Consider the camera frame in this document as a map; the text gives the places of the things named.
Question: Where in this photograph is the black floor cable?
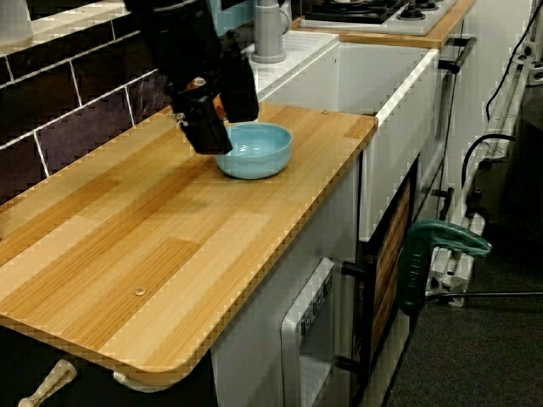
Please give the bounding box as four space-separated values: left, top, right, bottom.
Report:
423 289 543 304

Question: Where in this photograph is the black equipment base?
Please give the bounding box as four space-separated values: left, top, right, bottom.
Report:
466 84 543 265

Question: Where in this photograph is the white peg handle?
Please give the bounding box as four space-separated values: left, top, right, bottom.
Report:
17 359 79 407
113 370 190 393

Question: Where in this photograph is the light blue bowl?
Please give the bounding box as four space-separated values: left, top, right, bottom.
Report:
214 122 294 181

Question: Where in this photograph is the grey toy faucet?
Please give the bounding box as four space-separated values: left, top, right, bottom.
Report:
251 0 294 65

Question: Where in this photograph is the black cabinet handle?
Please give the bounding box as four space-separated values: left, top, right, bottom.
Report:
432 186 456 222
438 36 478 75

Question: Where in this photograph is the green clamp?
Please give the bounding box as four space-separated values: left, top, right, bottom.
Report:
398 220 494 317

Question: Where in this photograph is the wood print oven door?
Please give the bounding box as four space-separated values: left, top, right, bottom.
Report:
368 176 415 364

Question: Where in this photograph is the aluminium frame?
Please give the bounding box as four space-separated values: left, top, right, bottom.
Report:
423 36 538 307

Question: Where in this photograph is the toy stove top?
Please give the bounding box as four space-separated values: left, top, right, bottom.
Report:
298 0 459 37

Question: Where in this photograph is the black oven door handle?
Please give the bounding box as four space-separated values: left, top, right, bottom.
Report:
334 254 377 376

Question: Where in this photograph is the thin black hanging cable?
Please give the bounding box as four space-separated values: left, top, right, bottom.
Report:
484 0 536 120

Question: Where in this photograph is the white toy sink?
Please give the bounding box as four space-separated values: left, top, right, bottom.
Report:
224 30 440 243

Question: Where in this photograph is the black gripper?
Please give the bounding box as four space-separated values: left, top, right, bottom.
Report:
156 25 233 155

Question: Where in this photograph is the black looped cable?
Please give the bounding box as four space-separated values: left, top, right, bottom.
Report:
461 133 517 188

